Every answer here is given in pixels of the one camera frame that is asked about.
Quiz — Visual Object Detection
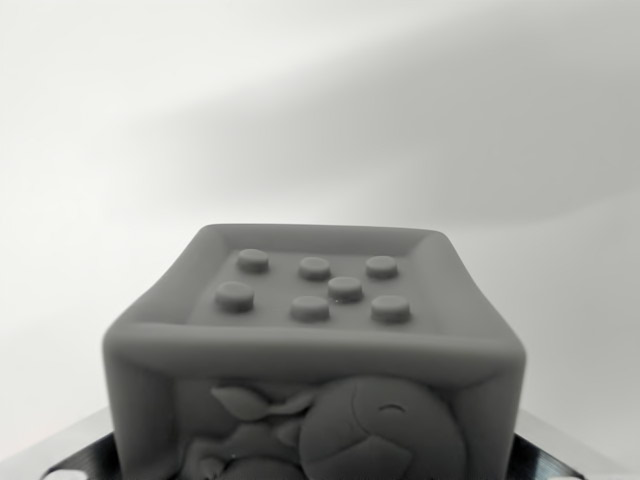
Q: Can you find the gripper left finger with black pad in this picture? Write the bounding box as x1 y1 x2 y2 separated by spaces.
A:
0 405 121 480

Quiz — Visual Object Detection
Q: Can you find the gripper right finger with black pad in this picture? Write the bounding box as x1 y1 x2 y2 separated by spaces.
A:
510 409 640 480

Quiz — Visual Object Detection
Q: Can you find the grey embossed cube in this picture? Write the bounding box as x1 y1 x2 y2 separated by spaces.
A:
101 223 530 480

